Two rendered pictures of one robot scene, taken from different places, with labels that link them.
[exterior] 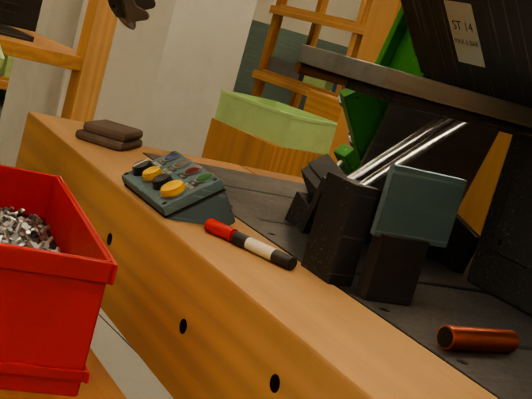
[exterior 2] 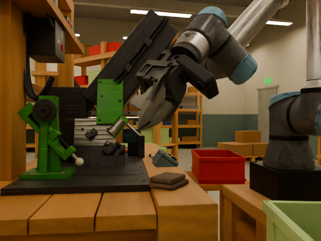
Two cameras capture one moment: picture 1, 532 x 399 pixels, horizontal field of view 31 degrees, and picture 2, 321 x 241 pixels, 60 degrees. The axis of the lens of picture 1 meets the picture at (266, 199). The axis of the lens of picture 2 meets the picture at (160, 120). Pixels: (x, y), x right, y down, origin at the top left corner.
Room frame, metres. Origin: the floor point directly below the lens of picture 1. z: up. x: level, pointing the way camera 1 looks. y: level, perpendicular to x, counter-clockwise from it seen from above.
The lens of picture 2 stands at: (2.24, 0.56, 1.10)
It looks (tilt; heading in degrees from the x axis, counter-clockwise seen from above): 0 degrees down; 203
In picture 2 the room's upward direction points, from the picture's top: straight up
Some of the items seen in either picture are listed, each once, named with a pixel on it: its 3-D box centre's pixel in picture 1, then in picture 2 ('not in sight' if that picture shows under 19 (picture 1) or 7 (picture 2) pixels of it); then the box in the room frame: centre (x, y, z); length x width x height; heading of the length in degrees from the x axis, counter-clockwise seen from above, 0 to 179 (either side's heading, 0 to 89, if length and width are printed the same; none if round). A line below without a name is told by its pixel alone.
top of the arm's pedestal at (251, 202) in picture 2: not in sight; (287, 201); (1.26, 0.58, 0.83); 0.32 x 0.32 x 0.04; 32
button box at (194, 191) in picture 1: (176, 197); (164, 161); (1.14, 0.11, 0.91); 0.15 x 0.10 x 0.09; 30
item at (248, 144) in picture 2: not in sight; (243, 145); (-5.36, -0.35, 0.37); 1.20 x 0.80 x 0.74; 134
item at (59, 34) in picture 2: not in sight; (46, 42); (1.33, -0.37, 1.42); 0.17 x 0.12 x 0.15; 30
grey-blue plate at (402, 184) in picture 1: (409, 237); (131, 142); (0.97, -0.15, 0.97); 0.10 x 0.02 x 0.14; 120
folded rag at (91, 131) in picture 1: (111, 134); (169, 180); (1.49, 0.26, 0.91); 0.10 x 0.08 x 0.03; 170
